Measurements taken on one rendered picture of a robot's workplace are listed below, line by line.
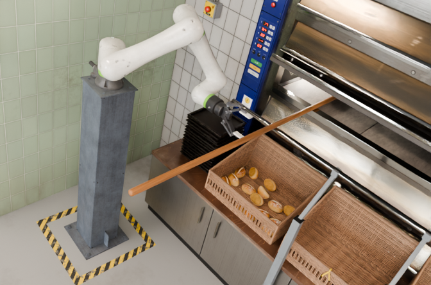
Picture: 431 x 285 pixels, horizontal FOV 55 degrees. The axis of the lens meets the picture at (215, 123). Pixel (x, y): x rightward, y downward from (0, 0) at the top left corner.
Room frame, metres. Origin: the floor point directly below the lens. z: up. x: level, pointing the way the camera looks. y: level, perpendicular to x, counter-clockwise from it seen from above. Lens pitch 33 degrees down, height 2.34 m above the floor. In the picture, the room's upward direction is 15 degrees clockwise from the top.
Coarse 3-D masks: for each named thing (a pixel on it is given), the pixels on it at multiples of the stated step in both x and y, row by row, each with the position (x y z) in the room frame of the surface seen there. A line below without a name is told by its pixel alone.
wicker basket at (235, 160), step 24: (264, 144) 2.28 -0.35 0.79; (216, 168) 2.00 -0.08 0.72; (264, 168) 2.20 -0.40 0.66; (288, 168) 2.14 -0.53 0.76; (312, 168) 2.07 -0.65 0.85; (216, 192) 1.90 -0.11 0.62; (240, 192) 1.99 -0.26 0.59; (288, 192) 2.06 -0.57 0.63; (312, 192) 2.00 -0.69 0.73; (240, 216) 1.77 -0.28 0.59; (264, 216) 1.68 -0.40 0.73; (288, 216) 1.70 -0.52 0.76
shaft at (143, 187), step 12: (312, 108) 2.17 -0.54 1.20; (288, 120) 1.97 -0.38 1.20; (264, 132) 1.80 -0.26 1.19; (228, 144) 1.59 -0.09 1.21; (240, 144) 1.64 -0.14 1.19; (204, 156) 1.46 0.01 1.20; (216, 156) 1.51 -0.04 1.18; (180, 168) 1.34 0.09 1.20; (156, 180) 1.23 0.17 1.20; (132, 192) 1.14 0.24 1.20
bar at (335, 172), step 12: (264, 120) 1.95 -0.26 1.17; (276, 132) 1.88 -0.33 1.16; (300, 144) 1.80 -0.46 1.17; (312, 156) 1.74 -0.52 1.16; (336, 168) 1.67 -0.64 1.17; (348, 180) 1.61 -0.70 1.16; (324, 192) 1.61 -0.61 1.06; (372, 192) 1.56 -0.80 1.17; (312, 204) 1.55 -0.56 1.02; (384, 204) 1.50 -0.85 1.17; (300, 216) 1.51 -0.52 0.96; (408, 216) 1.45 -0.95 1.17; (420, 228) 1.40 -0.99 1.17; (288, 240) 1.47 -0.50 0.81; (288, 252) 1.49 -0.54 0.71; (276, 264) 1.47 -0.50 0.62; (408, 264) 1.29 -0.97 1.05; (276, 276) 1.49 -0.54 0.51; (396, 276) 1.25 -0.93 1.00
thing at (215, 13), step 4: (208, 0) 2.69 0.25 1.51; (212, 0) 2.71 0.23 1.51; (208, 4) 2.68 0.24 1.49; (212, 4) 2.66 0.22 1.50; (216, 4) 2.65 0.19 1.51; (220, 4) 2.68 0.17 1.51; (204, 8) 2.70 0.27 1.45; (212, 8) 2.65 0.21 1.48; (216, 8) 2.65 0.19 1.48; (220, 8) 2.68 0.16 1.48; (204, 12) 2.69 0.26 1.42; (208, 12) 2.67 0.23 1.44; (212, 12) 2.65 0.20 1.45; (216, 12) 2.66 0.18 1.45; (220, 12) 2.69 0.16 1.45; (208, 16) 2.67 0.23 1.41; (212, 16) 2.65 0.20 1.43; (216, 16) 2.67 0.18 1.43
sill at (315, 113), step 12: (288, 96) 2.30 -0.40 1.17; (300, 108) 2.24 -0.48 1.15; (324, 120) 2.14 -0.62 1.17; (336, 120) 2.15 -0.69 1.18; (348, 132) 2.04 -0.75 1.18; (360, 144) 1.99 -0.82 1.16; (372, 144) 1.98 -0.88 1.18; (384, 156) 1.90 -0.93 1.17; (396, 168) 1.85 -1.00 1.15; (408, 168) 1.84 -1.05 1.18; (420, 180) 1.78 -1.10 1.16
